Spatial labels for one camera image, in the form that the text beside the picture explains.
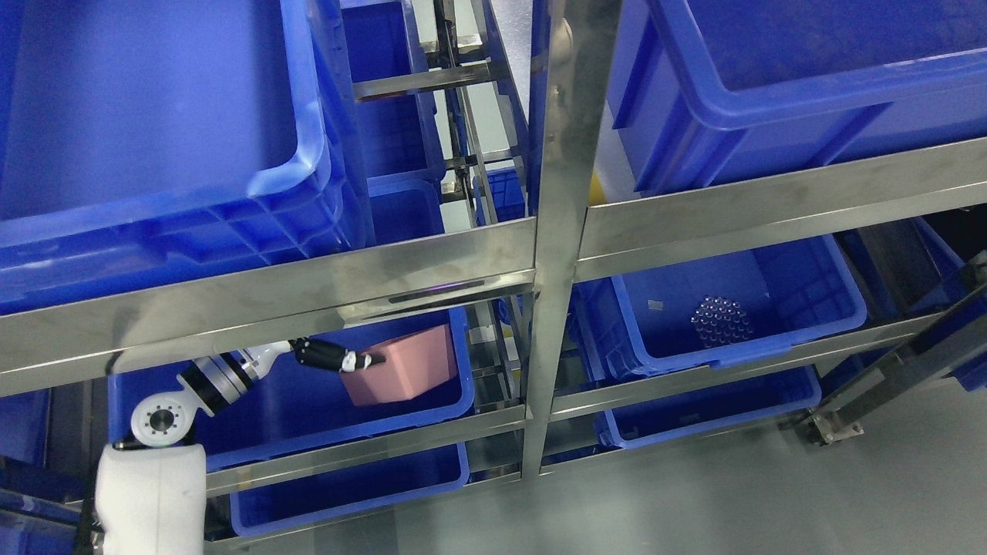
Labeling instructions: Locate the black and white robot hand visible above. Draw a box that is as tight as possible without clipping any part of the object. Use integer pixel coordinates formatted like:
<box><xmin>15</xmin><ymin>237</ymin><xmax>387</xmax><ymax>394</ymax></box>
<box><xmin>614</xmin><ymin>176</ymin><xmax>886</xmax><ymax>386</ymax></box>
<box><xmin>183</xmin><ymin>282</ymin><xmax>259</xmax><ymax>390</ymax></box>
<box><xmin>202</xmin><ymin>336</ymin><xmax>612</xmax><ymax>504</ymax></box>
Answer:
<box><xmin>237</xmin><ymin>337</ymin><xmax>386</xmax><ymax>378</ymax></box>

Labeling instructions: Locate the pink plastic storage box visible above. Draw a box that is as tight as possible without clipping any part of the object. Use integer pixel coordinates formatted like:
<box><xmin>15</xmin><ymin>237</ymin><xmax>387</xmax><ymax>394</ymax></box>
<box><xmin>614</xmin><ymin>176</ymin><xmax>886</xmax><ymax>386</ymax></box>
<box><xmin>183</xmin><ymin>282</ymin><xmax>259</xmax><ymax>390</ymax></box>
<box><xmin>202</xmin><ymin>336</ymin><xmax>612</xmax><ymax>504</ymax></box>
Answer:
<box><xmin>341</xmin><ymin>324</ymin><xmax>459</xmax><ymax>407</ymax></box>

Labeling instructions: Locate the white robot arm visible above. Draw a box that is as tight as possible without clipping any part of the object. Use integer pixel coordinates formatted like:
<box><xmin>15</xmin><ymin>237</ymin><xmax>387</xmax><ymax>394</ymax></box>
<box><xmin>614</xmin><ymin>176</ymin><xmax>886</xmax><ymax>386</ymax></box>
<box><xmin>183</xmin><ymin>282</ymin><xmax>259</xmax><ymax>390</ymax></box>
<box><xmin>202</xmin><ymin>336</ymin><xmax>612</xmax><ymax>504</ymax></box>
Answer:
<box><xmin>94</xmin><ymin>348</ymin><xmax>279</xmax><ymax>554</ymax></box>

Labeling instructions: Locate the blue shelf container middle left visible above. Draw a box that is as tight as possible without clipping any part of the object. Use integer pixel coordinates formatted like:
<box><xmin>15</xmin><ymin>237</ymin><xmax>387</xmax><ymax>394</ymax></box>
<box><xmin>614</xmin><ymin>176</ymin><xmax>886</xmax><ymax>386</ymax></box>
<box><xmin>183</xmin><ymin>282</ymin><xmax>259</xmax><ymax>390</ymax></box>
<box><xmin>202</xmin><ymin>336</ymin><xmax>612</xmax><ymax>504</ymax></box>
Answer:
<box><xmin>106</xmin><ymin>306</ymin><xmax>476</xmax><ymax>473</ymax></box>

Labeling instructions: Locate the blue shelf container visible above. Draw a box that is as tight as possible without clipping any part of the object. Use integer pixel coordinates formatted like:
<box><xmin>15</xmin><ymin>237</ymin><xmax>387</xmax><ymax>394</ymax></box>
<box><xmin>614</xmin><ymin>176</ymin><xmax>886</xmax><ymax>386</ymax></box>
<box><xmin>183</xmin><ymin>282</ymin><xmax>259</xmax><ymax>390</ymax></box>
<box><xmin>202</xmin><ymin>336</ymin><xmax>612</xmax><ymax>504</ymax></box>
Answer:
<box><xmin>230</xmin><ymin>442</ymin><xmax>471</xmax><ymax>537</ymax></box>
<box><xmin>595</xmin><ymin>366</ymin><xmax>822</xmax><ymax>449</ymax></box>
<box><xmin>572</xmin><ymin>235</ymin><xmax>867</xmax><ymax>382</ymax></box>
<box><xmin>106</xmin><ymin>306</ymin><xmax>476</xmax><ymax>473</ymax></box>

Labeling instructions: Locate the blue shelf container bottom left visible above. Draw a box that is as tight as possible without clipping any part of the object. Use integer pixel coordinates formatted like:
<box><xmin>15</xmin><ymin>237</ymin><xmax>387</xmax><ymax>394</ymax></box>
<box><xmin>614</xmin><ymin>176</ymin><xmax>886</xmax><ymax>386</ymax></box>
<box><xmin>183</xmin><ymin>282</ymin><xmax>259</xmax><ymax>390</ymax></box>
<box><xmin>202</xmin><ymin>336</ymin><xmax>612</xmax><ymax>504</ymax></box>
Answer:
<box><xmin>230</xmin><ymin>442</ymin><xmax>471</xmax><ymax>537</ymax></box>

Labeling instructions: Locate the blue shelf container middle right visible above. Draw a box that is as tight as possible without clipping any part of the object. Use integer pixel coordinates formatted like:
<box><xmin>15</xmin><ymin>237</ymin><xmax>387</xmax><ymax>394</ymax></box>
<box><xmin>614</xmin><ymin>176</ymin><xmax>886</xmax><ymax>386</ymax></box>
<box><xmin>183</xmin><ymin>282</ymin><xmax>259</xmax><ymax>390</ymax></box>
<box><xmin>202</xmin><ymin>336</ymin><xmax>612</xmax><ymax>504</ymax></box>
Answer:
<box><xmin>572</xmin><ymin>235</ymin><xmax>867</xmax><ymax>382</ymax></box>

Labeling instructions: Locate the blue shelf container bottom right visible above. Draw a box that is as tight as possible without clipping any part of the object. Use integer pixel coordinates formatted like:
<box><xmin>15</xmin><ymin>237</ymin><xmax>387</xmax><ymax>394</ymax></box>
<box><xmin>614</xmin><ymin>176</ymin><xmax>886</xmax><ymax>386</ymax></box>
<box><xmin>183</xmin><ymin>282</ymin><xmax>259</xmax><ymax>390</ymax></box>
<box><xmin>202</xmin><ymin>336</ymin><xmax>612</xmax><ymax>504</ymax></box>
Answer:
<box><xmin>595</xmin><ymin>366</ymin><xmax>822</xmax><ymax>449</ymax></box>

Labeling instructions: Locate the large blue crate upper left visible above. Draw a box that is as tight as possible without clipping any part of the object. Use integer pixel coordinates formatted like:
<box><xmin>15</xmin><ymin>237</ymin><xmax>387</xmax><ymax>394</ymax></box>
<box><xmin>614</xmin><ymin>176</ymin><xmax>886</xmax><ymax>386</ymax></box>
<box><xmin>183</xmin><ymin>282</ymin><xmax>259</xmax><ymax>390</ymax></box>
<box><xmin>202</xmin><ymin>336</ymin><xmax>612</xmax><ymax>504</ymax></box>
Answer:
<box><xmin>1</xmin><ymin>1</ymin><xmax>375</xmax><ymax>315</ymax></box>

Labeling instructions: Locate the large blue crate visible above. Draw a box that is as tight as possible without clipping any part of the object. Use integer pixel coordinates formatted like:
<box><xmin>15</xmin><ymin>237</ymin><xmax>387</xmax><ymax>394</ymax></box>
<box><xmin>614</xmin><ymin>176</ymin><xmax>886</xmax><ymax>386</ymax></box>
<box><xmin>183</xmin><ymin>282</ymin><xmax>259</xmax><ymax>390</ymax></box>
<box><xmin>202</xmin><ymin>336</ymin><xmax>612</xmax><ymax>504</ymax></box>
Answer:
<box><xmin>608</xmin><ymin>1</ymin><xmax>986</xmax><ymax>196</ymax></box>
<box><xmin>1</xmin><ymin>1</ymin><xmax>375</xmax><ymax>315</ymax></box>

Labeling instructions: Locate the cluster of small metal balls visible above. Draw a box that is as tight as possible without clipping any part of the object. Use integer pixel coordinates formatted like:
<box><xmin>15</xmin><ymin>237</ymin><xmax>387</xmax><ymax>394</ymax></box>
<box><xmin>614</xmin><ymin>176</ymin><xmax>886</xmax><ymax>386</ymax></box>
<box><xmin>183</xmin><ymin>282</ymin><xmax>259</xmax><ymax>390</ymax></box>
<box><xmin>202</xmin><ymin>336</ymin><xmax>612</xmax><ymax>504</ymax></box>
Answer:
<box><xmin>689</xmin><ymin>296</ymin><xmax>754</xmax><ymax>348</ymax></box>

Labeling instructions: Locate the large blue crate upper right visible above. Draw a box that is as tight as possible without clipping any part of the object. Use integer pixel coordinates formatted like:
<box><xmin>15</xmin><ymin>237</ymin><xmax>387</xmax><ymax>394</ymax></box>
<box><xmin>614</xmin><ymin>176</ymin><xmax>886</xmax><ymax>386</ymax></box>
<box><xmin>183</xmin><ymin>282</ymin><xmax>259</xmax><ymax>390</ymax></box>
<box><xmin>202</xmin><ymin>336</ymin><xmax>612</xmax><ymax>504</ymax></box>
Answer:
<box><xmin>608</xmin><ymin>1</ymin><xmax>986</xmax><ymax>196</ymax></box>

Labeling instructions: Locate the steel shelf rack frame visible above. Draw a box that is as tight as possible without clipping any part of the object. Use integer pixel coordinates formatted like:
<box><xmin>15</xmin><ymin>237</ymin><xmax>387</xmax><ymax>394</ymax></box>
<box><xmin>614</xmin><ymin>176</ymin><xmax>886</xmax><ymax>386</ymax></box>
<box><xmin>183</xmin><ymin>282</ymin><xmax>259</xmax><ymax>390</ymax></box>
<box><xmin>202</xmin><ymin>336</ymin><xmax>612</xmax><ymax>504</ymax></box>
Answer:
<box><xmin>2</xmin><ymin>1</ymin><xmax>985</xmax><ymax>496</ymax></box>

